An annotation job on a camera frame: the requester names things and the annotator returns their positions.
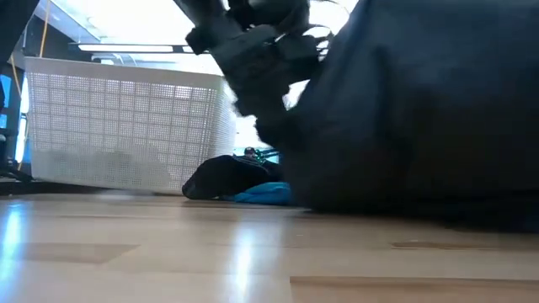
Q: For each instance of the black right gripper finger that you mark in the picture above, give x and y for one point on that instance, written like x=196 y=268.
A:
x=273 y=130

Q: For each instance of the blue cloth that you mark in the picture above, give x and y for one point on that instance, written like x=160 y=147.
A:
x=265 y=194

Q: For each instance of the black cloth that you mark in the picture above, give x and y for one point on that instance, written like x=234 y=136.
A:
x=227 y=177

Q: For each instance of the dark grey cloth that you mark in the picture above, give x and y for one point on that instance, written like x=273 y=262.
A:
x=421 y=118

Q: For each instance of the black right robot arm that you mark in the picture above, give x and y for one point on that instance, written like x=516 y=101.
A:
x=252 y=12

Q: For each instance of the background black robot arm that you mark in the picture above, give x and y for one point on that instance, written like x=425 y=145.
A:
x=267 y=155

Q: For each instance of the person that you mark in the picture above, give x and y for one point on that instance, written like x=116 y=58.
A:
x=250 y=152

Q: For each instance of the long ceiling light bar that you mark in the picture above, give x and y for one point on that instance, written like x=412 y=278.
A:
x=126 y=48

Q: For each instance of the white perforated plastic basket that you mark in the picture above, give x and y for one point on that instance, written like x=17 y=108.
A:
x=126 y=122

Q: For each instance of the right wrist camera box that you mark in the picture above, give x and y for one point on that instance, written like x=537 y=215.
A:
x=200 y=40

